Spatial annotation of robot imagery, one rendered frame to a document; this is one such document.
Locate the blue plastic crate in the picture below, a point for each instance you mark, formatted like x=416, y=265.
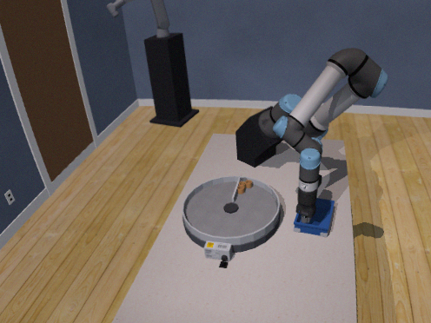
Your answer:
x=322, y=218

